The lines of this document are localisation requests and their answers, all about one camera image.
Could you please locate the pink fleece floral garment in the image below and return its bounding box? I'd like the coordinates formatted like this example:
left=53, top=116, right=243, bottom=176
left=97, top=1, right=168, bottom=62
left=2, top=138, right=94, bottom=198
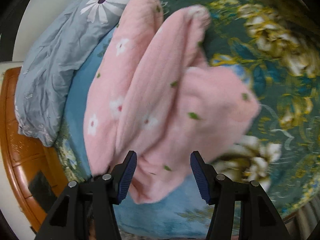
left=83, top=0, right=260, bottom=204

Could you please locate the grey daisy print quilt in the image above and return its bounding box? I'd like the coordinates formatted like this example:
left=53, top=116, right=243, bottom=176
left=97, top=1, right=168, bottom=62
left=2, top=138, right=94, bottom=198
left=15, top=0, right=130, bottom=147

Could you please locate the orange wooden bed frame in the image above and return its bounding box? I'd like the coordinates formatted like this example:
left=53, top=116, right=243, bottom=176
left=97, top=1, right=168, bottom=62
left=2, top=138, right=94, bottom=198
left=1, top=67, right=67, bottom=232

